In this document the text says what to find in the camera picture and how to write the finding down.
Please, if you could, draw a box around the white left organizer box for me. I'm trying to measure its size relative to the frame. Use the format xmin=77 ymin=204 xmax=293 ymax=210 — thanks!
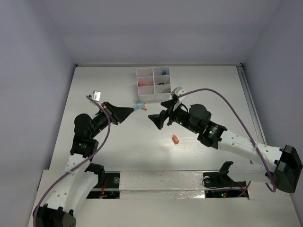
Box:
xmin=136 ymin=68 xmax=155 ymax=103

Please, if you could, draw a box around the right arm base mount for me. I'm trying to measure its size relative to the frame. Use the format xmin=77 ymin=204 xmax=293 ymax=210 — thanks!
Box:
xmin=201 ymin=161 xmax=249 ymax=198

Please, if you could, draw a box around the blue highlighter pen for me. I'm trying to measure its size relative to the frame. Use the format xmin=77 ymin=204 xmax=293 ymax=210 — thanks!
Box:
xmin=133 ymin=103 xmax=145 ymax=111

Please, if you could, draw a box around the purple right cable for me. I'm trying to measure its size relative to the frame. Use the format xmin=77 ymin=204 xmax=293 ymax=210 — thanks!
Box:
xmin=178 ymin=88 xmax=277 ymax=198

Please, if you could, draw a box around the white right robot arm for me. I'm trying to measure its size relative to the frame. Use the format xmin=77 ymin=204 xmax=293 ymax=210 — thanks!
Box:
xmin=148 ymin=100 xmax=303 ymax=193

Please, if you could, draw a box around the orange highlighter cap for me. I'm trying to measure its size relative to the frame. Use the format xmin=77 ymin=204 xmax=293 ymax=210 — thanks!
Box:
xmin=172 ymin=135 xmax=179 ymax=145

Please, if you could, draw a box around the grey eraser block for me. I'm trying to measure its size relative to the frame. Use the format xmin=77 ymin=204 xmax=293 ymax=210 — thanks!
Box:
xmin=162 ymin=88 xmax=171 ymax=94

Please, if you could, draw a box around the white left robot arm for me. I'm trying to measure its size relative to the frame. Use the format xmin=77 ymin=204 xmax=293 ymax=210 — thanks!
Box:
xmin=33 ymin=102 xmax=135 ymax=227

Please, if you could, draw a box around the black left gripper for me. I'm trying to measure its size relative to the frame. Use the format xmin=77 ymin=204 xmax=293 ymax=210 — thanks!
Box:
xmin=89 ymin=102 xmax=134 ymax=138

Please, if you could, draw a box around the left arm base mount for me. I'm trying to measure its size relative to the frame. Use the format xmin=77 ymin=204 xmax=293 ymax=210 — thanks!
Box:
xmin=86 ymin=163 xmax=120 ymax=199

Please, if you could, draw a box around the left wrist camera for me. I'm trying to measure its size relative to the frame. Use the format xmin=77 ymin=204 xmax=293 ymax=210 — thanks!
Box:
xmin=87 ymin=90 xmax=101 ymax=102

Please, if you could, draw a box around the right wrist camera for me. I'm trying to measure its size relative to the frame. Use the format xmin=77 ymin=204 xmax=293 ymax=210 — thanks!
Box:
xmin=171 ymin=87 xmax=185 ymax=111

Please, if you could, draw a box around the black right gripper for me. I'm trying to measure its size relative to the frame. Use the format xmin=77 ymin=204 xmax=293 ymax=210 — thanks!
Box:
xmin=147 ymin=99 xmax=199 ymax=134

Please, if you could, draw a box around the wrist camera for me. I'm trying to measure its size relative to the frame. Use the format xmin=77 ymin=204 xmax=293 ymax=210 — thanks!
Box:
xmin=87 ymin=90 xmax=101 ymax=102
xmin=171 ymin=87 xmax=185 ymax=111

